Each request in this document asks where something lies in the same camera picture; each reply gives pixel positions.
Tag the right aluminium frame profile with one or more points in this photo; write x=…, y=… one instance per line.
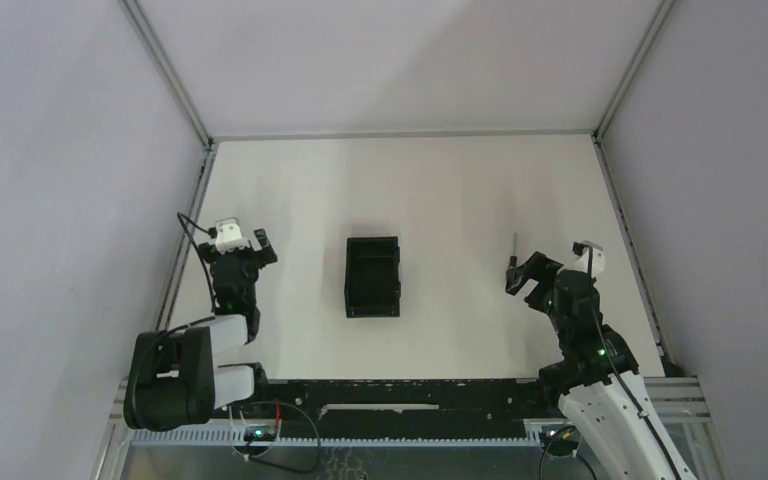
x=619, y=161

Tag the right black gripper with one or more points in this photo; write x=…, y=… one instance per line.
x=538, y=271

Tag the black plastic bin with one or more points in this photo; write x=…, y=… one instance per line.
x=372, y=286

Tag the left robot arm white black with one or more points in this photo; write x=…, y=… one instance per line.
x=175, y=378

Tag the right base wiring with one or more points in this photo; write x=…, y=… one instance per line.
x=563, y=450

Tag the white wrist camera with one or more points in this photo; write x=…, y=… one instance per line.
x=589, y=258
x=229, y=236

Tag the aluminium frame profile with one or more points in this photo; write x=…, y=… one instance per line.
x=403, y=134
x=619, y=161
x=186, y=149

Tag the left aluminium frame profile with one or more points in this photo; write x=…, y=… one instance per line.
x=186, y=149

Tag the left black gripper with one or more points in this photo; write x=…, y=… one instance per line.
x=239, y=255

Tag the back aluminium frame profile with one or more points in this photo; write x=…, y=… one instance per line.
x=403, y=134

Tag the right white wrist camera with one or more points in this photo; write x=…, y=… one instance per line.
x=589, y=258

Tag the yellow black screwdriver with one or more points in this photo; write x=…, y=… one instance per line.
x=514, y=255

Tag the grey slotted cable duct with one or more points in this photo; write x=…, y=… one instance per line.
x=225, y=435

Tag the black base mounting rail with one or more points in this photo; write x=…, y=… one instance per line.
x=452, y=408

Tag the left base wiring loop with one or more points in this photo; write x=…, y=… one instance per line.
x=278, y=437

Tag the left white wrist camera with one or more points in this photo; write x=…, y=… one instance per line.
x=229, y=236

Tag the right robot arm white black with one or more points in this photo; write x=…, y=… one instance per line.
x=597, y=385

